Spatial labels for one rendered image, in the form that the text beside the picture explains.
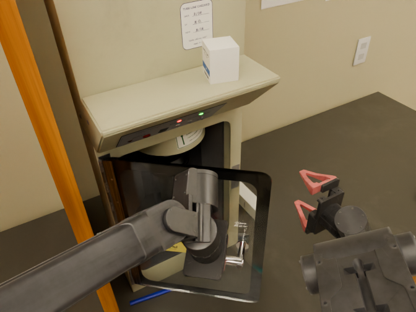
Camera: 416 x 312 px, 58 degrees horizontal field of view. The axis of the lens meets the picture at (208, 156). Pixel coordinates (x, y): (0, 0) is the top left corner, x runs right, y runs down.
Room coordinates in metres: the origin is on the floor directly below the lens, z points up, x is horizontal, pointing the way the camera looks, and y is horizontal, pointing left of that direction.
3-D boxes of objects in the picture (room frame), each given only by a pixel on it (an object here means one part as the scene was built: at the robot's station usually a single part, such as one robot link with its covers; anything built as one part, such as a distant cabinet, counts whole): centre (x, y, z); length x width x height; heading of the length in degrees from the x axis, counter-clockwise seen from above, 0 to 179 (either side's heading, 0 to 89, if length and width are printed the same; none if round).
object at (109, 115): (0.56, 0.04, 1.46); 0.32 x 0.11 x 0.10; 118
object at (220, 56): (0.59, -0.03, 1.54); 0.05 x 0.05 x 0.06; 13
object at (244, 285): (0.50, 0.04, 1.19); 0.30 x 0.01 x 0.40; 78
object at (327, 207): (0.53, -0.26, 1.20); 0.07 x 0.07 x 0.10; 28
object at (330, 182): (0.59, -0.23, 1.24); 0.09 x 0.07 x 0.07; 28
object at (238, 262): (0.45, -0.02, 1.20); 0.10 x 0.05 x 0.03; 78
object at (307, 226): (0.59, -0.23, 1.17); 0.09 x 0.07 x 0.07; 28
